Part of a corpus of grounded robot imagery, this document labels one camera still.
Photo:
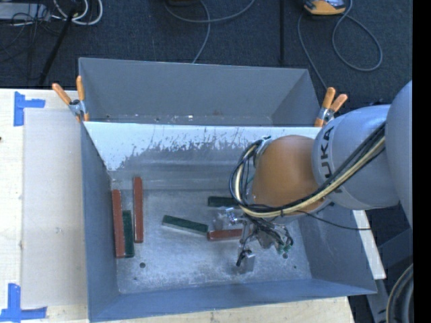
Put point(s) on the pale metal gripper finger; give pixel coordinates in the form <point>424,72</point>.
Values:
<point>240,269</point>
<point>249,263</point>

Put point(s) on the red-brown flat block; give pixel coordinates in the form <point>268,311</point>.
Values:
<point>224,234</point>
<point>138,210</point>
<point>118,224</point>

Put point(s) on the dark green flat block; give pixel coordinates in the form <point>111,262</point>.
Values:
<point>128,234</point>
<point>220,201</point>
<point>185,224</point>

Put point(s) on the grey metal bin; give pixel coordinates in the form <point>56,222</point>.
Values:
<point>188,93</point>

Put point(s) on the pale wood board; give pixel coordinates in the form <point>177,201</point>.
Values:
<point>54,194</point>

